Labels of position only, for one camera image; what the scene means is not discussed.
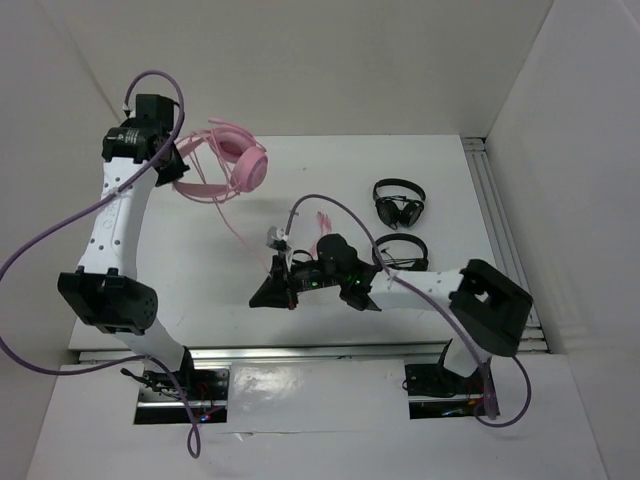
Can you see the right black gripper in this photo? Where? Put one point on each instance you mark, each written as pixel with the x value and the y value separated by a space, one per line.
pixel 276 291

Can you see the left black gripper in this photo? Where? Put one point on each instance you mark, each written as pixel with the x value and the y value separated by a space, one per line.
pixel 175 171

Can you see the pink headphones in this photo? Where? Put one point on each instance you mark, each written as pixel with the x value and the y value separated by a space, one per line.
pixel 242 158

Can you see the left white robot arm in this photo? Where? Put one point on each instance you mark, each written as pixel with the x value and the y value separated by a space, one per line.
pixel 104 291

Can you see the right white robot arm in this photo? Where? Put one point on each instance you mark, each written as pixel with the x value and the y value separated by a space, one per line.
pixel 487 311

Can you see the lower black headphones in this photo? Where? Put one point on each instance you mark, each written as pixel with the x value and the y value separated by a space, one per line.
pixel 402 251

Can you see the black headphones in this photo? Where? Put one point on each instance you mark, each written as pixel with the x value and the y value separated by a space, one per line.
pixel 402 251
pixel 396 211

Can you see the upper black headphones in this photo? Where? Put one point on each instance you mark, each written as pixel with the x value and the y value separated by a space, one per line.
pixel 396 211

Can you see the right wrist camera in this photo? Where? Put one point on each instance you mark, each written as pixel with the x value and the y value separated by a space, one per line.
pixel 278 240

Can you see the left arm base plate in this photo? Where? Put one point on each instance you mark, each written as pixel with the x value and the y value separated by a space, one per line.
pixel 159 401

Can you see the aluminium rail front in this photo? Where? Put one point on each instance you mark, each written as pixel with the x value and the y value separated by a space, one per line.
pixel 411 352

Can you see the aluminium rail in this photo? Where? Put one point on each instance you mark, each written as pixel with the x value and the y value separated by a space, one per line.
pixel 494 214
pixel 411 352

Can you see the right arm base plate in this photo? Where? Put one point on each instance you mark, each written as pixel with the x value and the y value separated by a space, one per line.
pixel 435 393

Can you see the aluminium rail right side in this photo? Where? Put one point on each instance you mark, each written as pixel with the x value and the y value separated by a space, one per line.
pixel 494 214

